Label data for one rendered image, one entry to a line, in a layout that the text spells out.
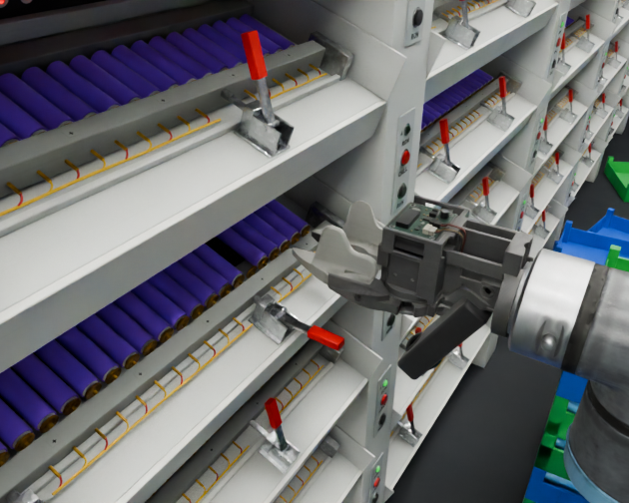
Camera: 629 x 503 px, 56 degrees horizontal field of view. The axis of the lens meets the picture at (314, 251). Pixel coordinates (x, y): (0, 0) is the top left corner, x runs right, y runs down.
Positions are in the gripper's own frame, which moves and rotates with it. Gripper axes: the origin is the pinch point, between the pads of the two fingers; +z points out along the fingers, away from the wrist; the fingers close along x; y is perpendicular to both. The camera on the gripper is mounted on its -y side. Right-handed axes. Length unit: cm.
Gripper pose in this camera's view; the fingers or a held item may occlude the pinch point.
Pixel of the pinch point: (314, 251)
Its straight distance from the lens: 58.9
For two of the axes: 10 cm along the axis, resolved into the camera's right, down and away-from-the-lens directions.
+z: -8.6, -2.8, 4.3
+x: -5.1, 4.6, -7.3
